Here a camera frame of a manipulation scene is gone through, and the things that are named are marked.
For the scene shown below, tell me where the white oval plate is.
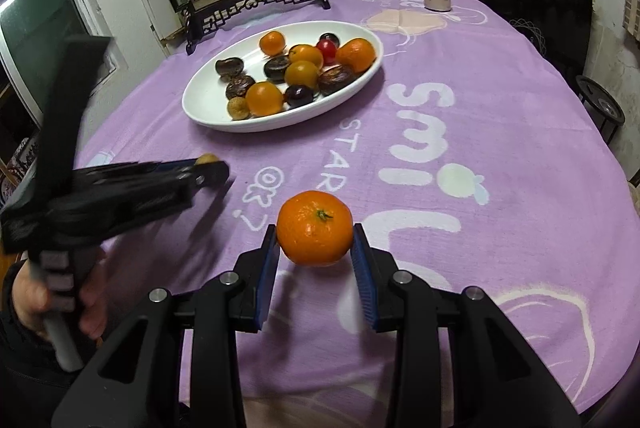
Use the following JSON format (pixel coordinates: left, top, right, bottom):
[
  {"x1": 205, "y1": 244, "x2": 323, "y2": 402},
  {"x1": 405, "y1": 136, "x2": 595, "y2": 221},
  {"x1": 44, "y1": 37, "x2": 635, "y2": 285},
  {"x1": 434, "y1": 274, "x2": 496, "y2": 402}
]
[{"x1": 182, "y1": 21, "x2": 384, "y2": 133}]

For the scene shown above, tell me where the small orange kumquat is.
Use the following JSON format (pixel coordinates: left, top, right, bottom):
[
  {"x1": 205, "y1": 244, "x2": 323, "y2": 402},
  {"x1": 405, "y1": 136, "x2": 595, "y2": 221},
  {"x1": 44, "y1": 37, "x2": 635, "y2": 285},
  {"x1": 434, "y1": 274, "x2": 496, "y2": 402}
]
[{"x1": 258, "y1": 30, "x2": 286, "y2": 56}]

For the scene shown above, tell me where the orange mandarin on plate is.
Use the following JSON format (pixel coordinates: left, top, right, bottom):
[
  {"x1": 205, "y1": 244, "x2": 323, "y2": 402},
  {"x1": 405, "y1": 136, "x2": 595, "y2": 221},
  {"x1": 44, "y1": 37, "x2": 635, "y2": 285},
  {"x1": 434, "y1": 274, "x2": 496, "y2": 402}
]
[{"x1": 335, "y1": 38, "x2": 376, "y2": 74}]

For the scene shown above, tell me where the orange mandarin with stem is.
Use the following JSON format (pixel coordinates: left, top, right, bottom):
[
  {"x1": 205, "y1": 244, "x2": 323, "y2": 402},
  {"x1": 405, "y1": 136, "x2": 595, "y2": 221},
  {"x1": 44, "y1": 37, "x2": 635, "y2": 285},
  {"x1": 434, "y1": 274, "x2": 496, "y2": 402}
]
[{"x1": 276, "y1": 191, "x2": 354, "y2": 266}]

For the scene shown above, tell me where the dark chestnut on plate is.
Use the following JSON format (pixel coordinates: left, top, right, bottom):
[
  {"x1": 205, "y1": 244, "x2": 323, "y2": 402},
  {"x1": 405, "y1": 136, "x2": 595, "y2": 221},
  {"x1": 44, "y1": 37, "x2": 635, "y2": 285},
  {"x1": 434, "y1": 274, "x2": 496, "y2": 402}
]
[{"x1": 215, "y1": 56, "x2": 244, "y2": 78}]

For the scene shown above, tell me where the purple printed tablecloth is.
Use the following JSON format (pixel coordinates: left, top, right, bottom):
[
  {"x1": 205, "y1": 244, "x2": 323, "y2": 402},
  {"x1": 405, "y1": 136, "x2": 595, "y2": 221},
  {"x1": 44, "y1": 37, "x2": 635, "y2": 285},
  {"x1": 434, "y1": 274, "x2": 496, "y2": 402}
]
[{"x1": 78, "y1": 0, "x2": 639, "y2": 411}]

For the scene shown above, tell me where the red cherry tomato right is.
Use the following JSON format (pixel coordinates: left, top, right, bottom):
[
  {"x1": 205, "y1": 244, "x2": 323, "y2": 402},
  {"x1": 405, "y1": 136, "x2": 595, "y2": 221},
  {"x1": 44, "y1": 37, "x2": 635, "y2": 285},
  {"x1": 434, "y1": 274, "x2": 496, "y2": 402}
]
[{"x1": 316, "y1": 39, "x2": 337, "y2": 65}]

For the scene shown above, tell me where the dark purple plum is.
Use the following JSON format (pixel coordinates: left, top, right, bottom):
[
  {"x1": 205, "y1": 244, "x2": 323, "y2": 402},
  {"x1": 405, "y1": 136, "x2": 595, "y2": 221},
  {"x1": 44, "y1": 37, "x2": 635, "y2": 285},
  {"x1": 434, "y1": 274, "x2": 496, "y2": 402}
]
[{"x1": 283, "y1": 84, "x2": 314, "y2": 108}]

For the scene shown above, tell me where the orange fruit plate front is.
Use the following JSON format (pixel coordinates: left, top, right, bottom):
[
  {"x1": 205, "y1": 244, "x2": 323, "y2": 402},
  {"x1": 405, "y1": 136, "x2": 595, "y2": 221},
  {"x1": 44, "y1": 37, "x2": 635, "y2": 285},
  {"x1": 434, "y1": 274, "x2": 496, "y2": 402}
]
[{"x1": 245, "y1": 81, "x2": 284, "y2": 117}]

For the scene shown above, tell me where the small brown longan fruit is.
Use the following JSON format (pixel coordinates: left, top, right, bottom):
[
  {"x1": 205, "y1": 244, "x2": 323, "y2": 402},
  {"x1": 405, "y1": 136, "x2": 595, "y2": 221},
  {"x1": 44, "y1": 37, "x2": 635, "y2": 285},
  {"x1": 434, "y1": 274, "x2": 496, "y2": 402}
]
[{"x1": 227, "y1": 96, "x2": 252, "y2": 120}]

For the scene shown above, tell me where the yellowish longan fruit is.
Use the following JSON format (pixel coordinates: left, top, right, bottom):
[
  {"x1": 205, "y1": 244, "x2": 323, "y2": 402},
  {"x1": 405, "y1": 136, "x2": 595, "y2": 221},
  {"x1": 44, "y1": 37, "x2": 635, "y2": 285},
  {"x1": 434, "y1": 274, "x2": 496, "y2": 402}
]
[{"x1": 195, "y1": 153, "x2": 219, "y2": 165}]

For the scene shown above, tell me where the dark cherry at back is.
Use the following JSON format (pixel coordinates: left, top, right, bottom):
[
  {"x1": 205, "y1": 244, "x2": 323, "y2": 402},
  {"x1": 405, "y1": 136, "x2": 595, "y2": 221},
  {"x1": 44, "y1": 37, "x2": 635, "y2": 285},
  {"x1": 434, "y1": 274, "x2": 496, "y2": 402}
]
[{"x1": 319, "y1": 32, "x2": 341, "y2": 48}]

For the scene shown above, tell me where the dark brown passion fruit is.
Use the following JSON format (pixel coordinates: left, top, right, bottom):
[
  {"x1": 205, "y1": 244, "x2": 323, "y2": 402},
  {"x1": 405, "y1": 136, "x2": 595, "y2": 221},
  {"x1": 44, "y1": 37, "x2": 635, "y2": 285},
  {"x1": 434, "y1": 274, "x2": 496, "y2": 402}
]
[{"x1": 264, "y1": 55, "x2": 291, "y2": 84}]

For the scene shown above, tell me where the black round stool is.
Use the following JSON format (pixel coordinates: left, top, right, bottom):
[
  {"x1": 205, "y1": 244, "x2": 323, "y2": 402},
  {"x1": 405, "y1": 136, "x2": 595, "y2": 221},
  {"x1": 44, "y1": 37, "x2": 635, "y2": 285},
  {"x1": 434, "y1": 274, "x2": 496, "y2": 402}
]
[{"x1": 576, "y1": 76, "x2": 626, "y2": 145}]

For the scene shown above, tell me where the yellow orange fruit centre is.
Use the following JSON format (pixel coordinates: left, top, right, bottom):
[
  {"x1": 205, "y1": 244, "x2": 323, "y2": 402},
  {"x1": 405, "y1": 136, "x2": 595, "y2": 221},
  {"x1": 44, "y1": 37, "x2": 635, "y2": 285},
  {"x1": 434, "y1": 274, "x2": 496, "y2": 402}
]
[{"x1": 284, "y1": 60, "x2": 320, "y2": 91}]

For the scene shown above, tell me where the large smooth orange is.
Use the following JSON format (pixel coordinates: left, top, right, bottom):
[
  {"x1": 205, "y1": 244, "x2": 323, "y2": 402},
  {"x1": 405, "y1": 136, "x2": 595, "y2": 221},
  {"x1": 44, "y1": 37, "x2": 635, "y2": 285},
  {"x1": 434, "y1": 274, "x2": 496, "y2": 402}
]
[{"x1": 288, "y1": 44, "x2": 324, "y2": 70}]

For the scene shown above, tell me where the dark wrinkled passion fruit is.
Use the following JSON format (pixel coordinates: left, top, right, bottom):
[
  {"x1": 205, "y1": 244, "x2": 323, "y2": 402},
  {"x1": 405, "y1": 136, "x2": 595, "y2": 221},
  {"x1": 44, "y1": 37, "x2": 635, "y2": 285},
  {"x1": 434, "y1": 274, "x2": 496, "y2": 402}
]
[{"x1": 226, "y1": 74, "x2": 255, "y2": 100}]

